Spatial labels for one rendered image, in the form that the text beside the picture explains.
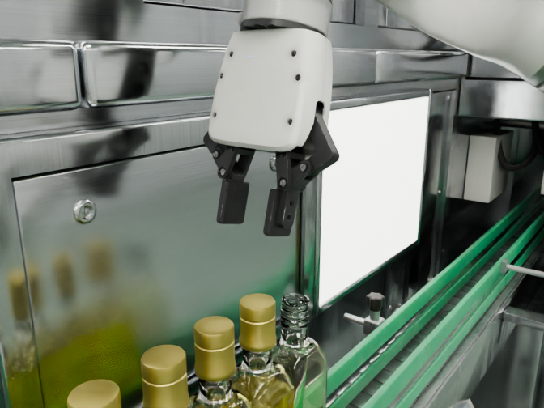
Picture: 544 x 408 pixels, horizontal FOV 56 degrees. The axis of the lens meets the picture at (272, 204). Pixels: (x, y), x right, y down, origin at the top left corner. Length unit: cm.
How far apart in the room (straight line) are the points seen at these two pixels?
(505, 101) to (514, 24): 90
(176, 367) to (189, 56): 31
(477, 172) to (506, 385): 57
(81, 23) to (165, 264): 25
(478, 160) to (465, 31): 102
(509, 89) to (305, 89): 97
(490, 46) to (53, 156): 37
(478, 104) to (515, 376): 71
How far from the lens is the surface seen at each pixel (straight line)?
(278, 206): 43
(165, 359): 41
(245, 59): 45
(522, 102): 134
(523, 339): 148
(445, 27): 52
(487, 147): 149
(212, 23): 61
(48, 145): 46
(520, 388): 155
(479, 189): 151
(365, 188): 90
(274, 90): 42
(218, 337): 44
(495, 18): 48
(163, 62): 53
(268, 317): 48
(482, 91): 136
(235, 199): 47
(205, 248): 60
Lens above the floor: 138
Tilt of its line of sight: 16 degrees down
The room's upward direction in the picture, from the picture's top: straight up
